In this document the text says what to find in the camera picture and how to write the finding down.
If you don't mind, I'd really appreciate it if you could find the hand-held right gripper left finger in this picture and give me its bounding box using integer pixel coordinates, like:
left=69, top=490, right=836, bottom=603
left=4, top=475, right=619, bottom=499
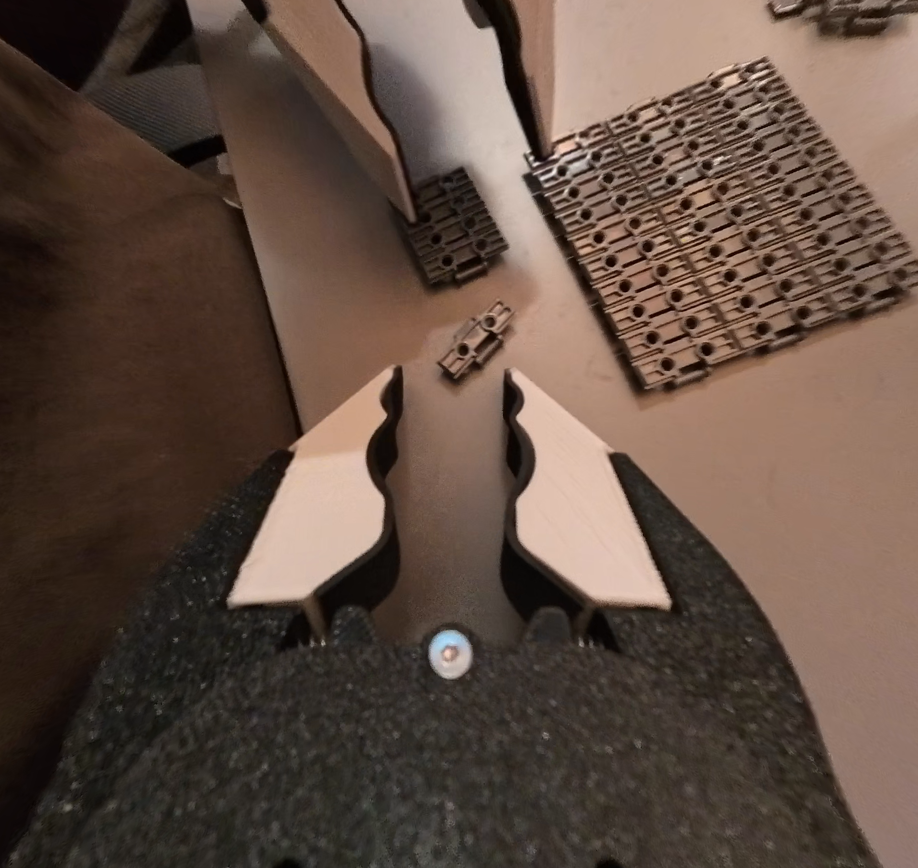
left=228, top=364, right=404, bottom=641

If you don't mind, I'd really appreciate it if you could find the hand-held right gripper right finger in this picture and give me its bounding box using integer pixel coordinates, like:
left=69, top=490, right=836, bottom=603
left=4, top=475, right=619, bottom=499
left=503, top=368, right=674, bottom=640

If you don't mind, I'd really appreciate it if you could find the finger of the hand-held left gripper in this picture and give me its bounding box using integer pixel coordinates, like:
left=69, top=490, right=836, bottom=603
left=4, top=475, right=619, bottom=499
left=501, top=0, right=557, bottom=156
left=240, top=0, right=419, bottom=224

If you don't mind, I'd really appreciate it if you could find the mat of joined track links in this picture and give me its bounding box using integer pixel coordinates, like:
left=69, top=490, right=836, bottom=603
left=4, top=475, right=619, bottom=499
left=524, top=56, right=918, bottom=390

